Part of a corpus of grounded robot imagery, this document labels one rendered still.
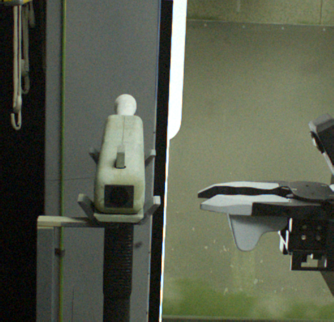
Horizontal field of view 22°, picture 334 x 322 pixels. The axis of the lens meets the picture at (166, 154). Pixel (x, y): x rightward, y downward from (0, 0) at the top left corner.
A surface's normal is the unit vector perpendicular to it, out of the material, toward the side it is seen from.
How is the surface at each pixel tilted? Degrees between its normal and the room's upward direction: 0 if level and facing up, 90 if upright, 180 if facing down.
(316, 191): 0
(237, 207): 90
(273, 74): 57
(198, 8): 90
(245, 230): 90
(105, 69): 90
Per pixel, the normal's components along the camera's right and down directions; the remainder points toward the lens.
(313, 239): 0.04, 0.23
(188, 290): 0.05, -0.33
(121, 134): 0.04, -0.97
